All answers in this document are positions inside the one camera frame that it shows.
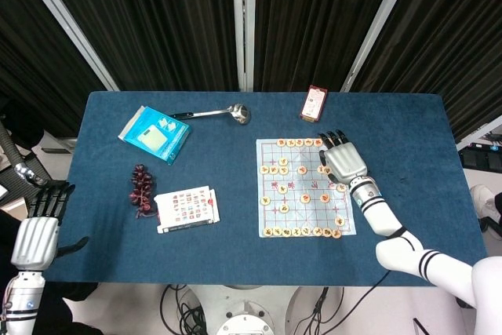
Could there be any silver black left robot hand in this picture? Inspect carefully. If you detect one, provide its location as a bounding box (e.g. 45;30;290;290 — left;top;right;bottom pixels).
10;183;90;272

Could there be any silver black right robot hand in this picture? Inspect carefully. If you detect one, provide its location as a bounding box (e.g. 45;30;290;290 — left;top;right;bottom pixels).
317;129;369;186

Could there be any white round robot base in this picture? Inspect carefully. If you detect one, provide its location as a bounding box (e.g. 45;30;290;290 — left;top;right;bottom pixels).
184;286;303;335

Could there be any white cloth chess board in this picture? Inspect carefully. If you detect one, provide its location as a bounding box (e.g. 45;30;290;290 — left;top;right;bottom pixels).
256;138;358;239

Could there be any dark red card box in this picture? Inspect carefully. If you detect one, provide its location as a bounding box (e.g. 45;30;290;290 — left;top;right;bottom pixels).
299;84;329;123

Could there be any dark red grape bunch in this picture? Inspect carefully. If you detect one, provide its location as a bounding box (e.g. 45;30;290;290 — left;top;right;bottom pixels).
129;163;158;219

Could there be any black electronic device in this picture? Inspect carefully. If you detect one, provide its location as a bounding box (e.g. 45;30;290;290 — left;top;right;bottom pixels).
457;142;502;171

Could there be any white shoe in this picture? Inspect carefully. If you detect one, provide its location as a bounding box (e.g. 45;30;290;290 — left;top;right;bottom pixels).
469;184;502;230

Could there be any blue velvet tablecloth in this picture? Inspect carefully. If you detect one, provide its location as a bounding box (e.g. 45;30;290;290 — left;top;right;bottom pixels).
43;90;488;287

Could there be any white picture card box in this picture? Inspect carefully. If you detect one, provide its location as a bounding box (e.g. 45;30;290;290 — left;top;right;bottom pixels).
153;185;221;235

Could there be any teal cardboard scale box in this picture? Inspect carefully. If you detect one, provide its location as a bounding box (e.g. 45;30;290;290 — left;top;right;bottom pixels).
118;104;191;166

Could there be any black pleated curtain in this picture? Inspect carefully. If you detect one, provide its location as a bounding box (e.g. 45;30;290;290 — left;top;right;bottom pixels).
0;0;502;144

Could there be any black chair chrome frame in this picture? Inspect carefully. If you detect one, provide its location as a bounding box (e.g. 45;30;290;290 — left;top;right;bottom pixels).
0;99;75;210

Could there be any steel ladle black handle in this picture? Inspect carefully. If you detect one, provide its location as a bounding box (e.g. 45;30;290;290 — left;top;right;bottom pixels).
169;103;251;126

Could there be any black cable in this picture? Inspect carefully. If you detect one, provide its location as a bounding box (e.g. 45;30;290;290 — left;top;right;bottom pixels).
340;270;391;312

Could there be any white metal frame bar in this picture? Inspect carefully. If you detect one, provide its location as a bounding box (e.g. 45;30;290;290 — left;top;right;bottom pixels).
456;120;502;151

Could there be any white metal frame post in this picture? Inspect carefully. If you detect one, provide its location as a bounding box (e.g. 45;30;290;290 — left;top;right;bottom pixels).
11;0;120;92
340;0;420;93
231;0;256;93

